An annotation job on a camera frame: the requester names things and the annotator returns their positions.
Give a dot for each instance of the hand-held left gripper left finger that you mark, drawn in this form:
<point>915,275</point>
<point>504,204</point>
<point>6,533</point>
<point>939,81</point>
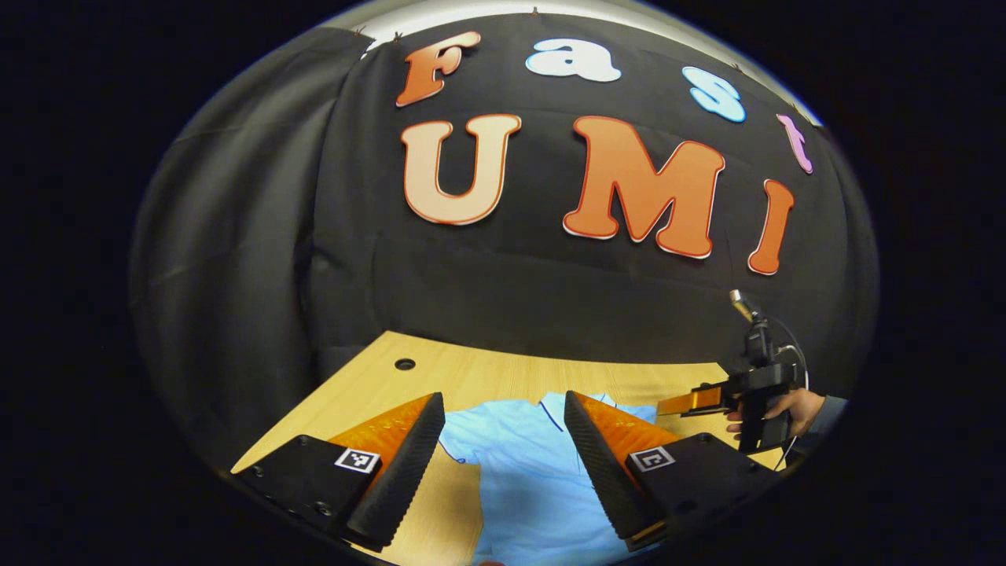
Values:
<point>405,472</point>

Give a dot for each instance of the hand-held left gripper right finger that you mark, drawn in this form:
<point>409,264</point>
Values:
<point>601,472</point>

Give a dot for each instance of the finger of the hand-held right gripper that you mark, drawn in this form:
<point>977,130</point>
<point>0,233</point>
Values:
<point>692,401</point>

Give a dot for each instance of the light blue T-shirt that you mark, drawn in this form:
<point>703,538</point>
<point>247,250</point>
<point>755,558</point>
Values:
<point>534,472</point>

